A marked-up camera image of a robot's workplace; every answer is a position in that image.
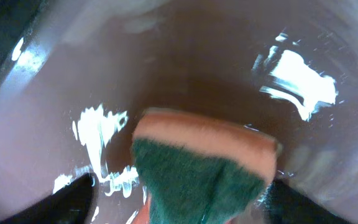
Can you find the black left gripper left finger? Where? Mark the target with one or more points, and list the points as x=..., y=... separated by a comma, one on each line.
x=72, y=204

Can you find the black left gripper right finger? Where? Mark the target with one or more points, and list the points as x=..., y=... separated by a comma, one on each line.
x=284, y=205

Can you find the green and orange sponge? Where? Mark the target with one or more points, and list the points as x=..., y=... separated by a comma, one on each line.
x=198, y=169

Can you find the black water tray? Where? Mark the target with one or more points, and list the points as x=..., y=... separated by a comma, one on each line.
x=75, y=77

